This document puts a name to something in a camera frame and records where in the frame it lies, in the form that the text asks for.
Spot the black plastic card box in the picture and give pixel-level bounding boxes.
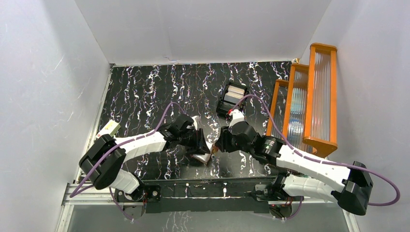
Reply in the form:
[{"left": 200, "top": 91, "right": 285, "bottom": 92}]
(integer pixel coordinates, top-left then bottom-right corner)
[{"left": 216, "top": 81, "right": 249, "bottom": 118}]

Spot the orange wooden tiered rack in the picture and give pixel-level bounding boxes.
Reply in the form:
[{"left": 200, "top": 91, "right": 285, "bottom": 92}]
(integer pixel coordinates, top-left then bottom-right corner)
[{"left": 270, "top": 43, "right": 338, "bottom": 158}]

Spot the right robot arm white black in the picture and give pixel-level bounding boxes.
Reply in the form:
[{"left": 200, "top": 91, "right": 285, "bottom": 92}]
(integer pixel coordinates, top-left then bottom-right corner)
[{"left": 214, "top": 121, "right": 373, "bottom": 216}]

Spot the brown leather card holder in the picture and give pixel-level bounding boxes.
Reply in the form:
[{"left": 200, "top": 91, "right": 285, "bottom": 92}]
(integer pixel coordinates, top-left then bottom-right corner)
[{"left": 191, "top": 153, "right": 212, "bottom": 165}]

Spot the small white green box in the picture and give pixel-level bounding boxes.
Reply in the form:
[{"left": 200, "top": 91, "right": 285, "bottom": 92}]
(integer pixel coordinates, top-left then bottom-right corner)
[{"left": 95, "top": 119, "right": 120, "bottom": 139}]

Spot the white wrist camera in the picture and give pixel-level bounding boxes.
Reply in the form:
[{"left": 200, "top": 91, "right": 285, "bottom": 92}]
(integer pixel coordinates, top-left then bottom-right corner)
[
  {"left": 191, "top": 116, "right": 201, "bottom": 130},
  {"left": 228, "top": 109, "right": 245, "bottom": 127}
]

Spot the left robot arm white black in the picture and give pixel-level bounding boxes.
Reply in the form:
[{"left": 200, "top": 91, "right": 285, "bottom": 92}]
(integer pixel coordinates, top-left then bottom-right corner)
[{"left": 79, "top": 114, "right": 212, "bottom": 201}]

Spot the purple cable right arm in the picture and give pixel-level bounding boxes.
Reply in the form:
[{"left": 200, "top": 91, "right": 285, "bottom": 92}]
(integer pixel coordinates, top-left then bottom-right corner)
[{"left": 231, "top": 93, "right": 401, "bottom": 207}]

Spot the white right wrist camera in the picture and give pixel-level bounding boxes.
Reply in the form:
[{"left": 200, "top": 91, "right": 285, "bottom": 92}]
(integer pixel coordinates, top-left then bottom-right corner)
[{"left": 228, "top": 109, "right": 245, "bottom": 127}]

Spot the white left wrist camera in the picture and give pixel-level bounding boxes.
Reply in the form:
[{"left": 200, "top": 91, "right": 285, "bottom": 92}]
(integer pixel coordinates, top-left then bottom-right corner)
[{"left": 191, "top": 116, "right": 201, "bottom": 130}]

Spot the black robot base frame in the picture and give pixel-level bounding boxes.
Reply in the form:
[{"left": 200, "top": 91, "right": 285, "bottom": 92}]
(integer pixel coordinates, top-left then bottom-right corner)
[{"left": 115, "top": 176, "right": 300, "bottom": 214}]

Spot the stack of cards in box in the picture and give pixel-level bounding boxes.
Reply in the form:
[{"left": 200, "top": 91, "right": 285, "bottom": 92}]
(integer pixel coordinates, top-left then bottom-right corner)
[{"left": 224, "top": 85, "right": 245, "bottom": 102}]

